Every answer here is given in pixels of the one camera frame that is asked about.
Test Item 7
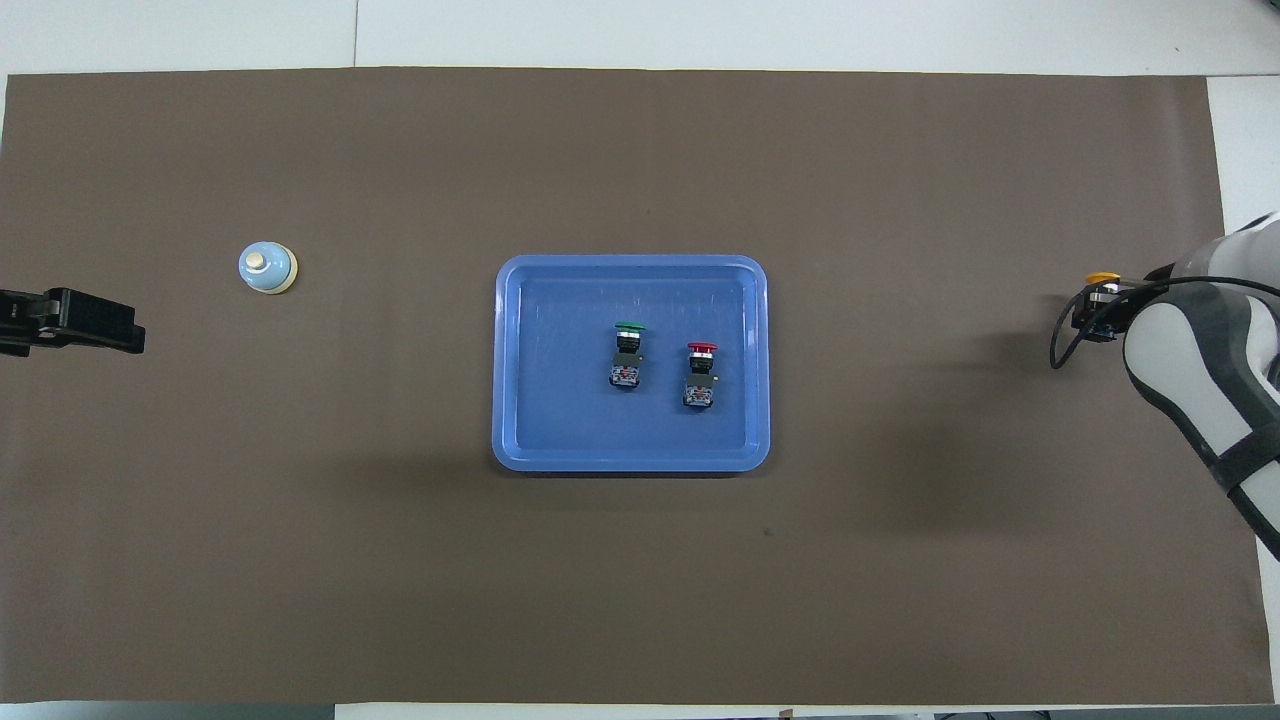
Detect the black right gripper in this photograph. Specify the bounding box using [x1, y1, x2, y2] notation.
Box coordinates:
[1072, 262, 1177, 331]

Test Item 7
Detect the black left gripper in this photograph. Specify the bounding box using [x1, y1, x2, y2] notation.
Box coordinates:
[0, 288, 146, 358]

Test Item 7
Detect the yellow push button switch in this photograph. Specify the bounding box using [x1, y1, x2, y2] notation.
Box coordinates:
[1084, 271, 1122, 343]

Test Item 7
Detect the light blue desk bell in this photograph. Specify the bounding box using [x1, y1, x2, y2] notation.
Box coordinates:
[238, 242, 299, 296]

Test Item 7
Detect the red push button switch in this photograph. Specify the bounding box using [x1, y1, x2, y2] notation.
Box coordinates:
[683, 342, 720, 409]

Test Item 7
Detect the green push button switch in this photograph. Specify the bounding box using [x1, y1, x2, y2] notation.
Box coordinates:
[611, 321, 648, 391]

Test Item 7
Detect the blue plastic tray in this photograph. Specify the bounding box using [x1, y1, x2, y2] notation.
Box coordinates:
[491, 254, 771, 474]

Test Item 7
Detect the brown paper mat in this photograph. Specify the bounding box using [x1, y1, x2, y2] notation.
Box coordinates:
[0, 68, 1276, 706]

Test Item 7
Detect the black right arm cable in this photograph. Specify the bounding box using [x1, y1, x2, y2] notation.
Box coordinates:
[1049, 277, 1280, 371]

